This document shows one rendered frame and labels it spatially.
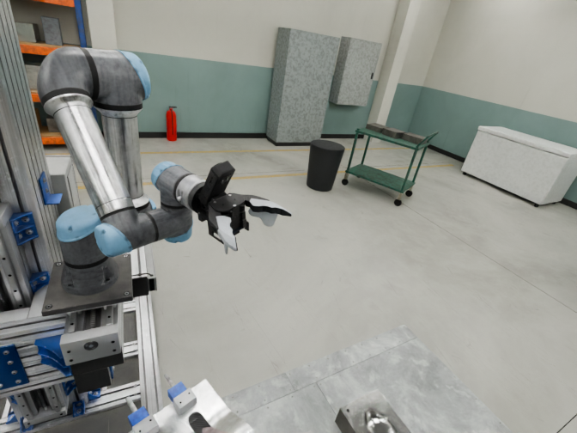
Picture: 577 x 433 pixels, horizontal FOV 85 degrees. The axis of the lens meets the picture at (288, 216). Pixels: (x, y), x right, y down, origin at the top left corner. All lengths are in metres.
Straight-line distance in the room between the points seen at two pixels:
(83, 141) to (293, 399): 0.91
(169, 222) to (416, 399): 0.97
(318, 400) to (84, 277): 0.79
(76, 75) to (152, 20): 4.91
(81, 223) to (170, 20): 5.00
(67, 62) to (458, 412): 1.46
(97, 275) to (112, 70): 0.56
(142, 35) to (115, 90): 4.84
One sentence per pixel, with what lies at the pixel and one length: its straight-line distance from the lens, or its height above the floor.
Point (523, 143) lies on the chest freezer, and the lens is 6.64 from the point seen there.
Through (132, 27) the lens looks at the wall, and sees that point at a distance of 5.74.
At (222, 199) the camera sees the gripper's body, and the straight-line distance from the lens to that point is 0.66.
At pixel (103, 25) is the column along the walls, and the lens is 5.42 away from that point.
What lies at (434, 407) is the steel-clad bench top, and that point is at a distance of 1.30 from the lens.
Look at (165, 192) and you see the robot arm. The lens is 0.78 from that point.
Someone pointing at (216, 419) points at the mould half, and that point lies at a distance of 1.03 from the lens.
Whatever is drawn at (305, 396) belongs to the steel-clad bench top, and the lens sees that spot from 1.15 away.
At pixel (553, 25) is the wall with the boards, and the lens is 7.76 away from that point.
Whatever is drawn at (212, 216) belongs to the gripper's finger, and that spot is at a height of 1.45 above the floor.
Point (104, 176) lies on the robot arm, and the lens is 0.79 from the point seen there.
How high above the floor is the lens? 1.77
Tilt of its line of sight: 29 degrees down
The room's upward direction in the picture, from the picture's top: 10 degrees clockwise
